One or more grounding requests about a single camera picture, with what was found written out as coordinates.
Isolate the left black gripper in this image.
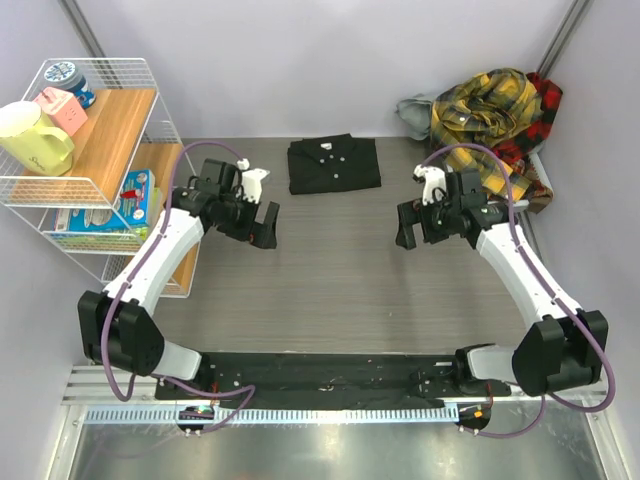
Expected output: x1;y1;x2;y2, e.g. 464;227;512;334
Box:
218;189;278;249

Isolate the red black plaid shirt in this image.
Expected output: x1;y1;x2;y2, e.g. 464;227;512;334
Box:
492;72;563;165

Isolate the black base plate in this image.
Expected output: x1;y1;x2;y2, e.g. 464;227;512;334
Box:
186;352;511;409

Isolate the blue patterned tin can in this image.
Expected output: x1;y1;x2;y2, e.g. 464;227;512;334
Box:
43;60;96;109

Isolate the grey crumpled shirt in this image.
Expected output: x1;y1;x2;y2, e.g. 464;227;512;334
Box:
396;94;436;141

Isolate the white wire shelf rack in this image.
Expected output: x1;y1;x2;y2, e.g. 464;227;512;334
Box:
1;58;195;284

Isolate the green box on shelf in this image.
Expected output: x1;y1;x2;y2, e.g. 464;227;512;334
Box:
133;187;163;240

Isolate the blue product box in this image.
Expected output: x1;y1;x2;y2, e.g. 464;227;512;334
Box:
52;169;156;233

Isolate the yellow plaid long sleeve shirt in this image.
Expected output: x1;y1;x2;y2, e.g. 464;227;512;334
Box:
430;68;542;201

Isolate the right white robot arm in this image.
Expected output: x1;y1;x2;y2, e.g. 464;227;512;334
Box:
396;165;608;396

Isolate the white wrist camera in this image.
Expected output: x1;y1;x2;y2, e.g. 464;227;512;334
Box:
236;158;270;204
413;165;447;206

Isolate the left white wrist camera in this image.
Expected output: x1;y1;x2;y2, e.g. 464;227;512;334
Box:
236;158;270;204

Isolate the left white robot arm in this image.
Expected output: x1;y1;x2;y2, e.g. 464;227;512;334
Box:
77;159;279;399

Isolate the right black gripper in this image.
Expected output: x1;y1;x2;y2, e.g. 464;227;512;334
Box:
397;190;462;249

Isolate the white slotted cable duct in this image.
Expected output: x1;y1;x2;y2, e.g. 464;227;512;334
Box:
84;404;459;426

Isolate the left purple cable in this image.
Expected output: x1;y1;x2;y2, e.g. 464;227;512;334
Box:
99;140;257;434

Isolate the purple cable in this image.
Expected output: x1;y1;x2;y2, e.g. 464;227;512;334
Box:
418;143;617;440
99;140;257;434

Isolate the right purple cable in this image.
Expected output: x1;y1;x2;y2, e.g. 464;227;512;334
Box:
418;143;617;440

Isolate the yellow green pitcher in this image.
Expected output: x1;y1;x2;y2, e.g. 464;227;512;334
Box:
1;101;75;177

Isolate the folded black shirt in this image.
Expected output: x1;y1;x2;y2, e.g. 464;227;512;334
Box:
287;134;382;195

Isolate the white laundry basket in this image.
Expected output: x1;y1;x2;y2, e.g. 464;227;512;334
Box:
493;148;554;213

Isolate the pink cube box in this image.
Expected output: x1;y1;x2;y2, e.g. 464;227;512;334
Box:
34;87;88;136

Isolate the brown plaid shirt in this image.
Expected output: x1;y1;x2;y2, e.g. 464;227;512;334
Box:
504;152;554;214

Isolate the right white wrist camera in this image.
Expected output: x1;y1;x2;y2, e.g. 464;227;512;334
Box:
413;165;447;206

